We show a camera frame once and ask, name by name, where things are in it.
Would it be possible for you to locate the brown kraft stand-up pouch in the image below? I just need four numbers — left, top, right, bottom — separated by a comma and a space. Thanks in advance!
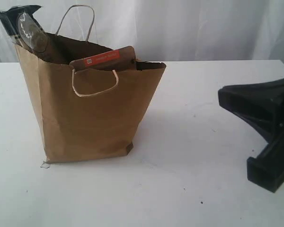
70, 46, 136, 71

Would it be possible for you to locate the brown paper shopping bag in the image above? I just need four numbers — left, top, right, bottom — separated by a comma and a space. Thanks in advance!
14, 5, 167, 164

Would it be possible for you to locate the spaghetti packet orange and blue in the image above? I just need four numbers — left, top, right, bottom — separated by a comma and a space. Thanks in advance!
0, 4, 67, 65

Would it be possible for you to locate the torn white paper scrap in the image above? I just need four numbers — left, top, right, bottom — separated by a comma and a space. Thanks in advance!
40, 161, 51, 169

